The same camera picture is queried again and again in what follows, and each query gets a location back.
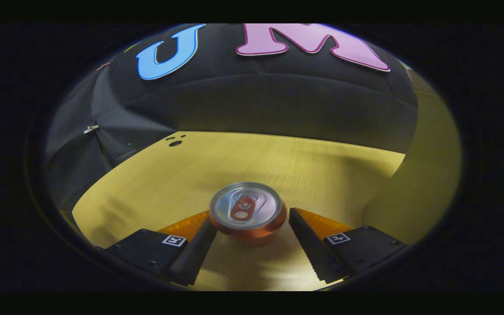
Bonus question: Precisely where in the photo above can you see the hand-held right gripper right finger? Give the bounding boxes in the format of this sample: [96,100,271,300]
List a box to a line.
[288,207,408,283]

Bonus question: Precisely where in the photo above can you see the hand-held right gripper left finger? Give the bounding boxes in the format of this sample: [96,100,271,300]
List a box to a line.
[103,211,218,286]

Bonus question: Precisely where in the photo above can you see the orange pop can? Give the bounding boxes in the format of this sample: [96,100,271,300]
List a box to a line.
[210,182,287,245]

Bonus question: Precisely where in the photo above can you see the pale green desktop garbage bin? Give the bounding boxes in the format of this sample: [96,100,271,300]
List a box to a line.
[361,66,462,245]

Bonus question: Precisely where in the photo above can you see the wooden desktop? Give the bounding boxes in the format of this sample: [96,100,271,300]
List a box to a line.
[72,130,406,291]

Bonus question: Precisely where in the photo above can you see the black backdrop cloth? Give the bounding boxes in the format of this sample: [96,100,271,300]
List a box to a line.
[44,24,419,210]

